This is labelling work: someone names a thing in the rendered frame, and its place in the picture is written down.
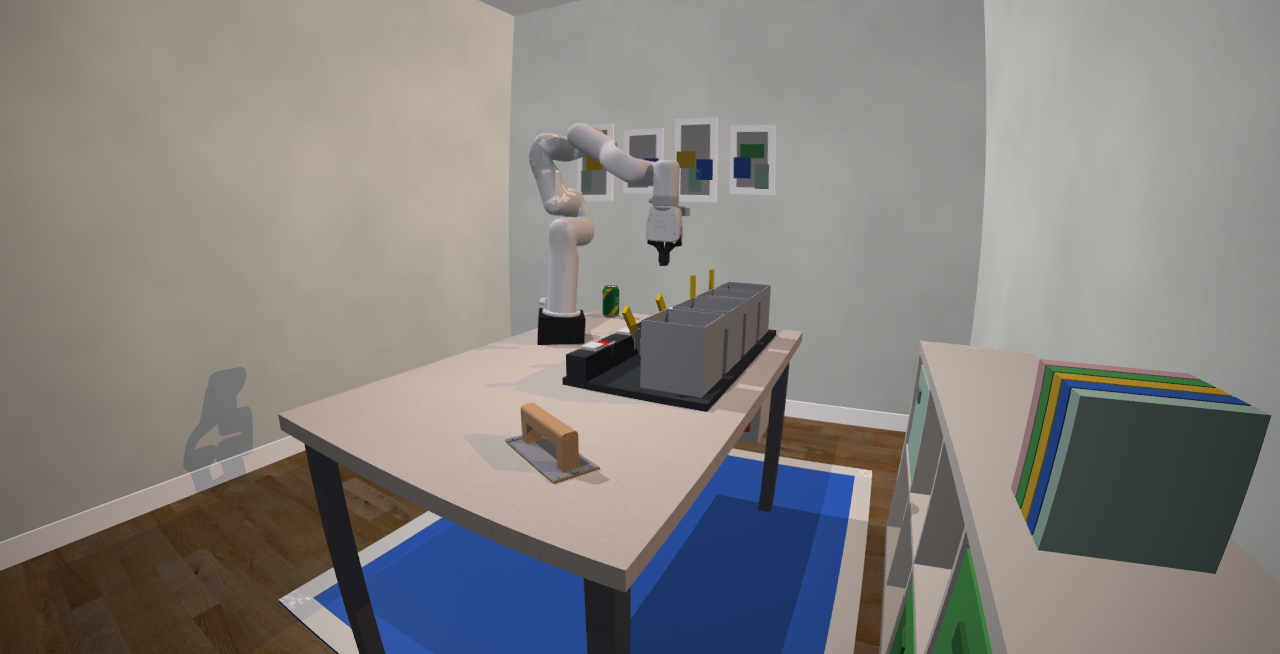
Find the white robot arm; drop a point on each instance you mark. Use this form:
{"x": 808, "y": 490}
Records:
{"x": 558, "y": 200}

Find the sanding float with wooden handle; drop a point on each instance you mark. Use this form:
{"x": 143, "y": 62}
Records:
{"x": 541, "y": 453}

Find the green drink can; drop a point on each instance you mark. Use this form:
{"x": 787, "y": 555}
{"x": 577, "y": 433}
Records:
{"x": 610, "y": 301}

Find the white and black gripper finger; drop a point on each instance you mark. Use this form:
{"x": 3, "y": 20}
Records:
{"x": 668, "y": 247}
{"x": 660, "y": 248}

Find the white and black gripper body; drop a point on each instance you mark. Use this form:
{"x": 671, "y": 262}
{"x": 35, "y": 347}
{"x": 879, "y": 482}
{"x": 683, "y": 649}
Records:
{"x": 664, "y": 224}

